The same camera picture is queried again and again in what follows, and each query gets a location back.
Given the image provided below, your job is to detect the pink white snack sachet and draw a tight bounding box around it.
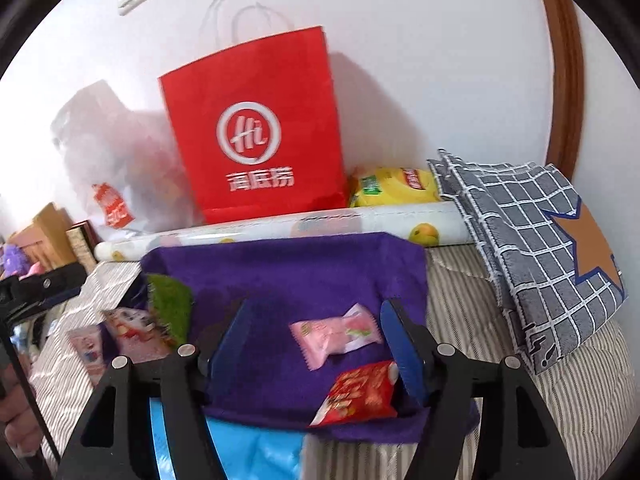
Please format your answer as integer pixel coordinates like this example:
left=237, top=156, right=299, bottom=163
left=66, top=325, right=106, bottom=386

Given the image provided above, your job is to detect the pink red bean snack packet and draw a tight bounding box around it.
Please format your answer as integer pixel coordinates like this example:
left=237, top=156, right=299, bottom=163
left=102, top=307, right=171, bottom=364

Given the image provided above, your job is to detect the green snack packet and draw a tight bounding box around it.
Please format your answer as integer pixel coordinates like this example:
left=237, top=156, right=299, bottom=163
left=145, top=273, right=193, bottom=348

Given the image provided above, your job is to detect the red candy wrapper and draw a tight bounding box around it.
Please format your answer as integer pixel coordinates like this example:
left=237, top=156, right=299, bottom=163
left=309, top=361, right=399, bottom=427

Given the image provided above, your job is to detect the pink candy wrapper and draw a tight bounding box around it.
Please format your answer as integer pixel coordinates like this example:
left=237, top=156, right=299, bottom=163
left=288, top=304, right=383, bottom=370

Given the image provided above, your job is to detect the person left hand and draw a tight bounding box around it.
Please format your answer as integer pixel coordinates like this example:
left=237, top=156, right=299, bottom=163
left=1, top=387, right=43, bottom=457

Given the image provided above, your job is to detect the colourful cartoon fabric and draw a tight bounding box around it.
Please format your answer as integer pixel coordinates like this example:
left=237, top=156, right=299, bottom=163
left=1, top=244, right=46, bottom=278

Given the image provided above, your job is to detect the striped quilted table cover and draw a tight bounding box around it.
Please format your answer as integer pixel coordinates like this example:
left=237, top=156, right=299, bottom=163
left=30, top=245, right=639, bottom=479

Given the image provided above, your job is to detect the patterned brown book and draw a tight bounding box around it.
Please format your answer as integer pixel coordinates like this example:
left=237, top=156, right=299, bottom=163
left=66, top=220, right=100, bottom=274

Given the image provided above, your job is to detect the blue tissue pack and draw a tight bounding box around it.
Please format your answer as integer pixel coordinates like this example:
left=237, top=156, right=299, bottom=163
left=150, top=399, right=304, bottom=480

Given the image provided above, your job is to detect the white Miniso plastic bag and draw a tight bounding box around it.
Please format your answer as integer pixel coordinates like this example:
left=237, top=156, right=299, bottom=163
left=51, top=80, right=203, bottom=240

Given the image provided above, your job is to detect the grey checked star cloth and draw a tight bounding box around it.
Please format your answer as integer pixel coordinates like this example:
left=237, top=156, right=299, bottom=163
left=428, top=150, right=626, bottom=374

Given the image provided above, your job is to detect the purple towel lined tray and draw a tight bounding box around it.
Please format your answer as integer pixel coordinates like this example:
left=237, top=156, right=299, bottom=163
left=98, top=231, right=482, bottom=446

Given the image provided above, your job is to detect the fruit print paper roll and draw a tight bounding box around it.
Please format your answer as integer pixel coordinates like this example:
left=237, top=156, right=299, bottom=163
left=94, top=202, right=473, bottom=261

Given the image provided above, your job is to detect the red paper Haidilao bag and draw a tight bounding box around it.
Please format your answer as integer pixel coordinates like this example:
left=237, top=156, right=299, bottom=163
left=160, top=26, right=348, bottom=224

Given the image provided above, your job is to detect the yellow Lipton tea pack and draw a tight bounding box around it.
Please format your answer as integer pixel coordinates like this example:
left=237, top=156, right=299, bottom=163
left=349, top=167, right=440, bottom=207

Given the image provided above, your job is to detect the brown wooden door frame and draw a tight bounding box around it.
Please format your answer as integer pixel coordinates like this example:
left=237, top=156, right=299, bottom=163
left=542, top=0, right=585, bottom=180

